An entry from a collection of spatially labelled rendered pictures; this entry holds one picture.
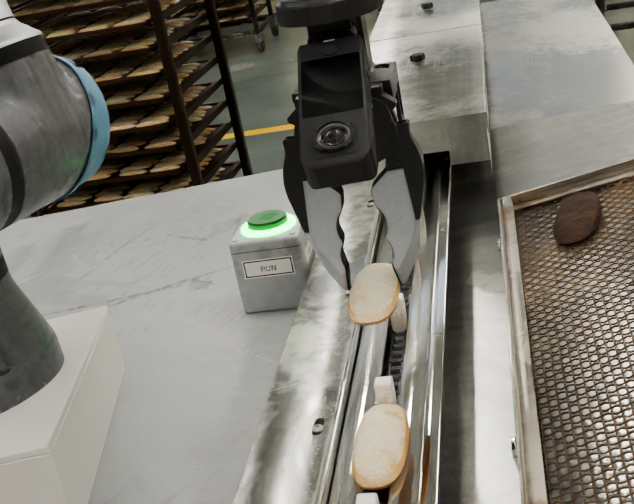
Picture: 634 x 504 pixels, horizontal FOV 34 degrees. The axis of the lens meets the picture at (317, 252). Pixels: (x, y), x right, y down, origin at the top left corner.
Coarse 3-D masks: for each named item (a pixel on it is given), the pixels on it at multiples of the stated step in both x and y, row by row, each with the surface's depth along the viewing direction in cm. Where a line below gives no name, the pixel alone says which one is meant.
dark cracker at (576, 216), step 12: (588, 192) 91; (564, 204) 90; (576, 204) 89; (588, 204) 88; (564, 216) 87; (576, 216) 86; (588, 216) 86; (564, 228) 85; (576, 228) 85; (588, 228) 84; (564, 240) 84; (576, 240) 84
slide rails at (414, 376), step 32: (384, 224) 109; (384, 256) 102; (416, 256) 100; (416, 288) 93; (416, 320) 87; (384, 352) 84; (416, 352) 82; (352, 384) 80; (416, 384) 78; (352, 416) 75; (416, 416) 74; (352, 448) 71; (416, 448) 70; (352, 480) 68; (416, 480) 67
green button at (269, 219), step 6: (270, 210) 103; (276, 210) 103; (252, 216) 103; (258, 216) 102; (264, 216) 102; (270, 216) 102; (276, 216) 101; (282, 216) 101; (252, 222) 101; (258, 222) 101; (264, 222) 100; (270, 222) 100; (276, 222) 100; (282, 222) 101; (252, 228) 101; (258, 228) 100; (264, 228) 100; (270, 228) 100
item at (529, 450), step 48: (528, 192) 95; (576, 192) 94; (624, 192) 90; (624, 240) 81; (528, 288) 80; (624, 288) 75; (528, 336) 73; (576, 336) 71; (528, 384) 67; (576, 384) 65; (528, 432) 62; (528, 480) 58; (576, 480) 57
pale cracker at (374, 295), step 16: (368, 272) 78; (384, 272) 78; (352, 288) 77; (368, 288) 76; (384, 288) 75; (352, 304) 75; (368, 304) 74; (384, 304) 74; (352, 320) 74; (368, 320) 72; (384, 320) 73
